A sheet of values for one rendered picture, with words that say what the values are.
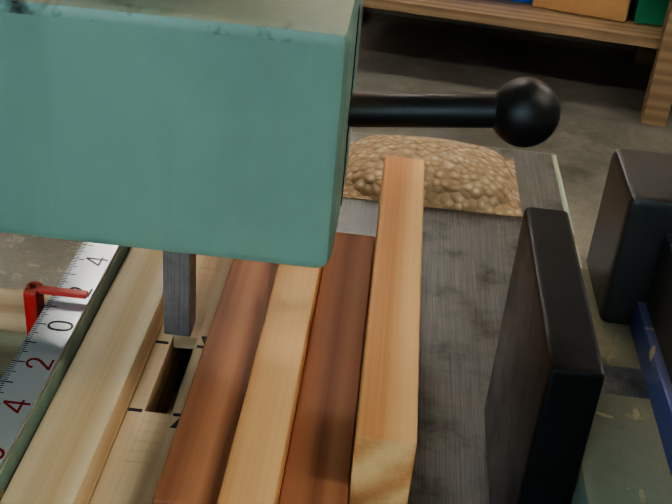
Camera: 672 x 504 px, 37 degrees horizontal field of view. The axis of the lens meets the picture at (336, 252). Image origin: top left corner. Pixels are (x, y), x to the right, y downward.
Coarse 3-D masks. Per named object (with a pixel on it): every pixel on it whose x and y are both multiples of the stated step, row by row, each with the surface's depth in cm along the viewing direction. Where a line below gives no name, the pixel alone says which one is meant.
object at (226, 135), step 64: (0, 0) 25; (64, 0) 25; (128, 0) 25; (192, 0) 26; (256, 0) 26; (320, 0) 26; (0, 64) 26; (64, 64) 25; (128, 64) 25; (192, 64) 25; (256, 64) 25; (320, 64) 25; (0, 128) 27; (64, 128) 26; (128, 128) 26; (192, 128) 26; (256, 128) 26; (320, 128) 26; (0, 192) 28; (64, 192) 27; (128, 192) 27; (192, 192) 27; (256, 192) 27; (320, 192) 27; (256, 256) 28; (320, 256) 28
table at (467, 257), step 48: (528, 192) 55; (432, 240) 50; (480, 240) 50; (432, 288) 46; (480, 288) 47; (432, 336) 43; (480, 336) 43; (432, 384) 40; (480, 384) 40; (432, 432) 38; (480, 432) 38; (432, 480) 36; (480, 480) 36
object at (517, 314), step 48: (528, 240) 32; (528, 288) 31; (576, 288) 29; (528, 336) 30; (576, 336) 27; (528, 384) 29; (576, 384) 26; (624, 384) 31; (528, 432) 28; (576, 432) 27; (528, 480) 28; (576, 480) 28
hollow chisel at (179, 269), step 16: (176, 256) 32; (192, 256) 32; (176, 272) 32; (192, 272) 32; (176, 288) 32; (192, 288) 33; (176, 304) 33; (192, 304) 33; (176, 320) 33; (192, 320) 33
